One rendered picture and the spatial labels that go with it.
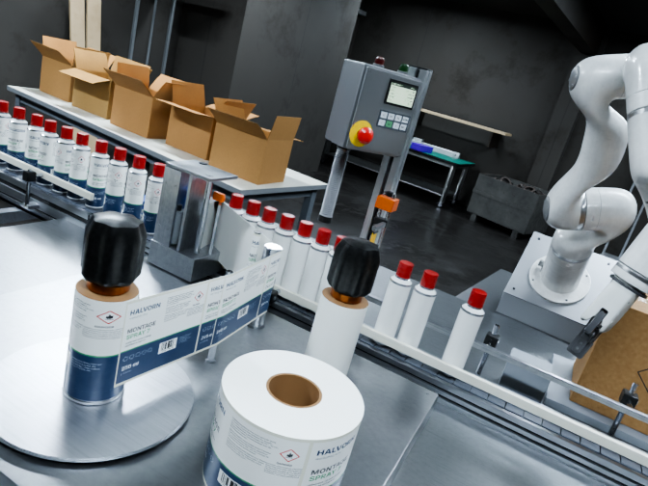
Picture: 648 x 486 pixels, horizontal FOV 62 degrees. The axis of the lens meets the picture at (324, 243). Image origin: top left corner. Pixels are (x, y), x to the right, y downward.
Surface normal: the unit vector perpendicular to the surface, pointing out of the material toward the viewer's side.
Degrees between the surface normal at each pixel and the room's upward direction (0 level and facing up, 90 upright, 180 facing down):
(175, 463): 0
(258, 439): 90
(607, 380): 90
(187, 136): 91
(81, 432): 0
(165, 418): 0
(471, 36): 90
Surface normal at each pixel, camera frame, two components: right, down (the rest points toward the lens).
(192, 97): 0.84, 0.11
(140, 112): -0.51, 0.15
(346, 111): -0.85, -0.06
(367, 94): 0.46, 0.39
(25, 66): 0.80, 0.37
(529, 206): -0.69, 0.05
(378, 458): 0.25, -0.92
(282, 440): -0.08, 0.29
